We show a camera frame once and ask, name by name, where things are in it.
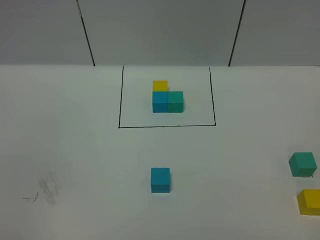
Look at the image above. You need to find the blue cube block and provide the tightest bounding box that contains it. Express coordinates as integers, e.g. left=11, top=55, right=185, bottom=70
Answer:
left=150, top=168, right=171, bottom=193

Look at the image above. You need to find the green cube block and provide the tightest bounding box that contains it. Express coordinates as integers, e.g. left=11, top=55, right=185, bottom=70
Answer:
left=288, top=152, right=318, bottom=177

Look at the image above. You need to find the yellow cube block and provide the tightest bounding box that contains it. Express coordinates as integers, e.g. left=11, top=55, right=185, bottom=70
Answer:
left=297, top=189, right=320, bottom=216

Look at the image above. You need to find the blue template cube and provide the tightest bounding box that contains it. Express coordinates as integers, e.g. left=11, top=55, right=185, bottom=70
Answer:
left=152, top=91, right=168, bottom=113

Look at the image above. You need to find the green template cube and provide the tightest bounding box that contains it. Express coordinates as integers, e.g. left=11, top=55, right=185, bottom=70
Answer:
left=168, top=91, right=184, bottom=113

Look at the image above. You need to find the yellow template cube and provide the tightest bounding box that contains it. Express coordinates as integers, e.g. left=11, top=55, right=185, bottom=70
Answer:
left=152, top=80, right=169, bottom=92

